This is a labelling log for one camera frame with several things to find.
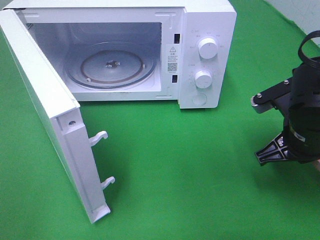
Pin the white microwave door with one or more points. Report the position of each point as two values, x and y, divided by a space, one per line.
60 114

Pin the white timer knob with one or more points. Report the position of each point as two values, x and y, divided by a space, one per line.
203 79

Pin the white microwave oven body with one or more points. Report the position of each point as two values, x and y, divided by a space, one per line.
171 28

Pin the glass microwave turntable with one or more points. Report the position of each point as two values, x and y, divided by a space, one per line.
110 65

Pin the green table cloth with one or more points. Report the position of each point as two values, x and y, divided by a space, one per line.
180 174

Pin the upper white power knob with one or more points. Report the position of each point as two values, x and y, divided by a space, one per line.
207 48

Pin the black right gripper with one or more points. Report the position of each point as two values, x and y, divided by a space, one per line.
300 139

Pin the round white door release button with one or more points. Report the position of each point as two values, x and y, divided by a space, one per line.
199 99

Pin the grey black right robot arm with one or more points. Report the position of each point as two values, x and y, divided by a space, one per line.
298 100

